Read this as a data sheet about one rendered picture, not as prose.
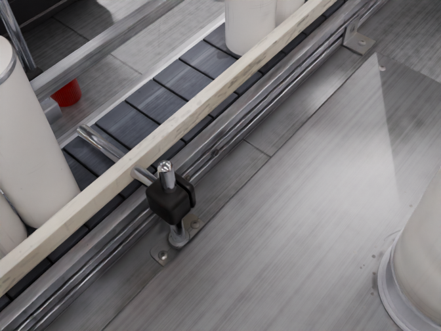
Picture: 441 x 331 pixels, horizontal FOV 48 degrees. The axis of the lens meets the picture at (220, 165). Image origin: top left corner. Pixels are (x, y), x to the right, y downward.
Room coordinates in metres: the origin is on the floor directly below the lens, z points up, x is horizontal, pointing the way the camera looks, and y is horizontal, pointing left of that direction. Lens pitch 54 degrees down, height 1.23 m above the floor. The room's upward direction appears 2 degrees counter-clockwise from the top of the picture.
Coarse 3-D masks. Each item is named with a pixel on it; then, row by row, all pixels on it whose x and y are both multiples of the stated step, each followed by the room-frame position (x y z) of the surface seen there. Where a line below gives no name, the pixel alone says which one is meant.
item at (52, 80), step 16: (160, 0) 0.38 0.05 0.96; (176, 0) 0.38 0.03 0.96; (128, 16) 0.35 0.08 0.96; (144, 16) 0.36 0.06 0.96; (160, 16) 0.37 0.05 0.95; (112, 32) 0.33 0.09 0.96; (128, 32) 0.34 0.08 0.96; (80, 48) 0.32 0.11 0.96; (96, 48) 0.32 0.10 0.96; (112, 48) 0.33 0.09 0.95; (64, 64) 0.30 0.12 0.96; (80, 64) 0.30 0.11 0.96; (32, 80) 0.28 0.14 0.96; (48, 80) 0.28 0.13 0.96; (64, 80) 0.29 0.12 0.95; (48, 96) 0.28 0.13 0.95
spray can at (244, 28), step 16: (224, 0) 0.41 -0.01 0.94; (240, 0) 0.39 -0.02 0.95; (256, 0) 0.38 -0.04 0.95; (272, 0) 0.39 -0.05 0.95; (240, 16) 0.39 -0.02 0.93; (256, 16) 0.38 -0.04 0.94; (272, 16) 0.39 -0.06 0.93; (240, 32) 0.39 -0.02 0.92; (256, 32) 0.38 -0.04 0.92; (240, 48) 0.39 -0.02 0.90
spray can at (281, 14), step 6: (282, 0) 0.42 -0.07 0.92; (288, 0) 0.42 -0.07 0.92; (294, 0) 0.43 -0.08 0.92; (300, 0) 0.43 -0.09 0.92; (282, 6) 0.42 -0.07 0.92; (288, 6) 0.42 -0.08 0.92; (294, 6) 0.43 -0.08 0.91; (300, 6) 0.43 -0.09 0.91; (276, 12) 0.42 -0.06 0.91; (282, 12) 0.42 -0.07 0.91; (288, 12) 0.42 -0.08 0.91; (276, 18) 0.42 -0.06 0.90; (282, 18) 0.42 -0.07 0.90; (276, 24) 0.42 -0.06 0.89
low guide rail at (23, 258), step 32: (320, 0) 0.43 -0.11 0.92; (288, 32) 0.39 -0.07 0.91; (256, 64) 0.35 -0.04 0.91; (224, 96) 0.31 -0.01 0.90; (160, 128) 0.27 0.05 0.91; (128, 160) 0.23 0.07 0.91; (96, 192) 0.21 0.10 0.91; (64, 224) 0.18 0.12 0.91; (32, 256) 0.16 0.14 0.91; (0, 288) 0.13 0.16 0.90
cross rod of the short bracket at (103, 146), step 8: (80, 128) 0.27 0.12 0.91; (88, 128) 0.27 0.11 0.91; (80, 136) 0.27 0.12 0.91; (88, 136) 0.27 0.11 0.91; (96, 136) 0.26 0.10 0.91; (96, 144) 0.26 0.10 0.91; (104, 144) 0.25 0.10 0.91; (112, 144) 0.26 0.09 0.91; (104, 152) 0.25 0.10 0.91; (112, 152) 0.25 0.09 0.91; (120, 152) 0.25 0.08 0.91; (112, 160) 0.24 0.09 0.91; (136, 168) 0.23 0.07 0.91; (144, 168) 0.23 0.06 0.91; (136, 176) 0.22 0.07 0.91; (144, 176) 0.22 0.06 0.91; (152, 176) 0.22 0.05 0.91; (144, 184) 0.22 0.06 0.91
